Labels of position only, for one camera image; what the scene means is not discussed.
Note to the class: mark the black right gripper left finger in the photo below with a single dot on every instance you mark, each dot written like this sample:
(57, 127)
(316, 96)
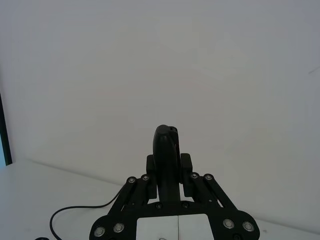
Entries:
(136, 192)

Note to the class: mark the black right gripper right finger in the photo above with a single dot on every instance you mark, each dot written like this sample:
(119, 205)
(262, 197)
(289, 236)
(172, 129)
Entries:
(200, 190)

